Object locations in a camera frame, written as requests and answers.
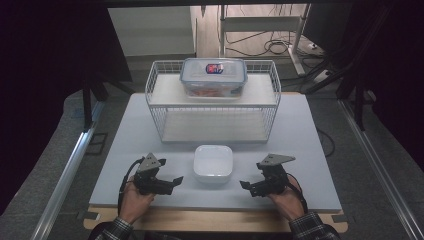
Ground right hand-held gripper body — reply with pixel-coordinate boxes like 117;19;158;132
249;153;297;198

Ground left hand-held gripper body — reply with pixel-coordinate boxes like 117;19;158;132
133;152;175;197

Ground white square bowl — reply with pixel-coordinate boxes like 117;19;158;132
192;144;234;185

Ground white wire two-tier rack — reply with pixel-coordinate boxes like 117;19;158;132
144;59;282;145

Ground clear lidded food container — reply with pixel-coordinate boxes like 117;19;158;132
179;57;249;99

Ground person's left hand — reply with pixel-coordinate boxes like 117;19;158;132
118;175;156;226

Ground person's right hand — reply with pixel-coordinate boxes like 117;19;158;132
267;174;306;222

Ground wooden table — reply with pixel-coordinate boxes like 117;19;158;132
82;91;350;234

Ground grey table mat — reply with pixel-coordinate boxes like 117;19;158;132
88;92;344;212

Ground black stand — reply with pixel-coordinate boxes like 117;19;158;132
80;75;135;132
305;59;368;132

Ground white power strip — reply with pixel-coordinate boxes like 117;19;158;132
312;69;332;85

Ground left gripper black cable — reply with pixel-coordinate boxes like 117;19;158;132
116;157;145;216

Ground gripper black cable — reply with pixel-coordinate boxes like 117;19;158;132
285;172;310;215
116;157;145;216

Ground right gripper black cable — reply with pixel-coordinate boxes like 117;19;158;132
285;172;310;215

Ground black cable beside table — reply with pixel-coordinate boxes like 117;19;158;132
315;127;336;158

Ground aluminium rail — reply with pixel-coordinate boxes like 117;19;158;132
337;99;424;240
30;100;105;240

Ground black cables on floor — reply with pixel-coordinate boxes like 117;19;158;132
224;29;303;58

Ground white desk frame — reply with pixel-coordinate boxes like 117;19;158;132
217;3;312;76

